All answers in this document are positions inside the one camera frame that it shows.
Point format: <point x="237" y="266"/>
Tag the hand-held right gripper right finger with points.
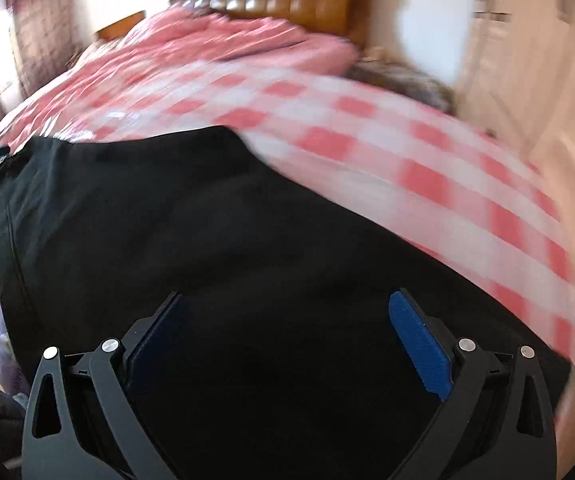
<point x="420" y="345"/>

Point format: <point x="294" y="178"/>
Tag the pink checked bed sheet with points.
<point x="367" y="160"/>

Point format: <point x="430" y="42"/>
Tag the pink quilt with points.
<point x="227" y="40"/>

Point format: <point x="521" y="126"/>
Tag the wooden nightstand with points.
<point x="122" y="25"/>

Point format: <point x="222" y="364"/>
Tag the grey patterned cloth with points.
<point x="407" y="82"/>

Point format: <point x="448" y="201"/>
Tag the brown wooden headboard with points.
<point x="292" y="5"/>

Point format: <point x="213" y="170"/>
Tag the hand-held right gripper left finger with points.
<point x="160" y="340"/>

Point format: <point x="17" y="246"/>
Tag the pink curtains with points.
<point x="42" y="25"/>

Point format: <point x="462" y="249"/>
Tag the white wardrobe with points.
<point x="542" y="85"/>

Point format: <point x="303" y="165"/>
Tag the black pants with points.
<point x="217" y="220"/>

